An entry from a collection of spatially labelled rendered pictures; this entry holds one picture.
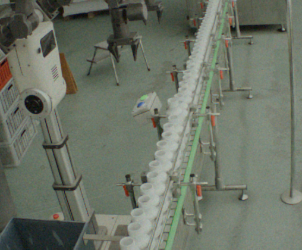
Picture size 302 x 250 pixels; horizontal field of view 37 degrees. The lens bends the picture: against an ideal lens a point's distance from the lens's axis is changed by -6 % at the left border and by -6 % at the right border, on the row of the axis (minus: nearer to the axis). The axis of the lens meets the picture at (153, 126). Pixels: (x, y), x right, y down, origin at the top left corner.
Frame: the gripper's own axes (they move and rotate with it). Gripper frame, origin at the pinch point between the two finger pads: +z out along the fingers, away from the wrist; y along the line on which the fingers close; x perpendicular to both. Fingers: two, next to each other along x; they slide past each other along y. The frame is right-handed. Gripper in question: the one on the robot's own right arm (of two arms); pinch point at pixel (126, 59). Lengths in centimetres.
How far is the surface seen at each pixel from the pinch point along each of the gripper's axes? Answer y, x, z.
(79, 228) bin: -16, -40, 44
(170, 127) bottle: 14.9, -13.4, 21.0
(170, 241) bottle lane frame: 19, -54, 37
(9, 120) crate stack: -155, 148, 98
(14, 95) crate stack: -157, 171, 85
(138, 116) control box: -2.8, 9.8, 28.4
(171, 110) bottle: 14.0, -4.2, 19.4
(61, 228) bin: -24, -40, 45
